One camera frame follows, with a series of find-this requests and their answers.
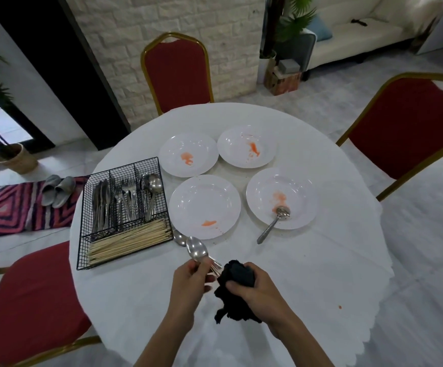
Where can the person's right hand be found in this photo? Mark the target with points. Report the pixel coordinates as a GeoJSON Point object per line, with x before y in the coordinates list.
{"type": "Point", "coordinates": [267, 301]}

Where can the person's left hand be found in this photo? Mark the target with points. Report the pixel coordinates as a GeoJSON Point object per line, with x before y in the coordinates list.
{"type": "Point", "coordinates": [187, 294]}

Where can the black cleaning cloth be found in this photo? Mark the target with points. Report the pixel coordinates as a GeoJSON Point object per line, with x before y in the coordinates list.
{"type": "Point", "coordinates": [236, 275]}

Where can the bundle of wooden chopsticks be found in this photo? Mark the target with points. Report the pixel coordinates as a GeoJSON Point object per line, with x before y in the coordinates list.
{"type": "Point", "coordinates": [130, 238]}

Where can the white plate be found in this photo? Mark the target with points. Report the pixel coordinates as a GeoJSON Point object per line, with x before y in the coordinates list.
{"type": "Point", "coordinates": [198, 149]}
{"type": "Point", "coordinates": [233, 145]}
{"type": "Point", "coordinates": [206, 198]}
{"type": "Point", "coordinates": [294, 187]}

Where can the person's left forearm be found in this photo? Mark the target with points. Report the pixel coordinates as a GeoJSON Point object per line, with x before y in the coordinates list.
{"type": "Point", "coordinates": [164, 344]}

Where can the white round tablecloth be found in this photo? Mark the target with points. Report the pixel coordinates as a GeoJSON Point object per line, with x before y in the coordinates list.
{"type": "Point", "coordinates": [320, 271]}

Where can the red gold banquet chair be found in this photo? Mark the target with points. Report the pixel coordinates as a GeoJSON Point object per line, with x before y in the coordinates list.
{"type": "Point", "coordinates": [177, 72]}
{"type": "Point", "coordinates": [34, 301]}
{"type": "Point", "coordinates": [401, 129]}

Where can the grey slipper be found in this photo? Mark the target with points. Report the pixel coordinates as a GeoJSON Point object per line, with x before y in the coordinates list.
{"type": "Point", "coordinates": [50, 189]}
{"type": "Point", "coordinates": [64, 191]}

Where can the pink striped rug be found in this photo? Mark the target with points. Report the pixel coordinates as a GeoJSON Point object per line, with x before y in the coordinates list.
{"type": "Point", "coordinates": [4, 210]}

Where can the orange brown crate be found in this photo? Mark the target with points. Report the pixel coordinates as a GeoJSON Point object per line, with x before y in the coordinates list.
{"type": "Point", "coordinates": [288, 84]}

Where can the tall palm in woven pot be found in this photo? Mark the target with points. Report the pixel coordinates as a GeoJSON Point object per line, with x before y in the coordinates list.
{"type": "Point", "coordinates": [15, 158]}

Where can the small grey box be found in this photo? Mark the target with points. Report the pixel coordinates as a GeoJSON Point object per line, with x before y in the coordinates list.
{"type": "Point", "coordinates": [288, 66]}

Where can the black framed glass door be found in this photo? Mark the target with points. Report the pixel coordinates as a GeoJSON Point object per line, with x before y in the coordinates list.
{"type": "Point", "coordinates": [15, 126]}

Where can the cream sofa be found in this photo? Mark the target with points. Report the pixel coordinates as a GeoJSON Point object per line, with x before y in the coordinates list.
{"type": "Point", "coordinates": [359, 42]}

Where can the blue cushion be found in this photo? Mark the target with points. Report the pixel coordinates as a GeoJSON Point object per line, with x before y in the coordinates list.
{"type": "Point", "coordinates": [320, 28]}

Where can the potted palm in white pot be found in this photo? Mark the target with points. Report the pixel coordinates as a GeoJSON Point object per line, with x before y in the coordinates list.
{"type": "Point", "coordinates": [298, 15]}

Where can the black remote control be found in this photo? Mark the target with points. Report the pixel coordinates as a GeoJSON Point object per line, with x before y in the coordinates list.
{"type": "Point", "coordinates": [358, 22]}

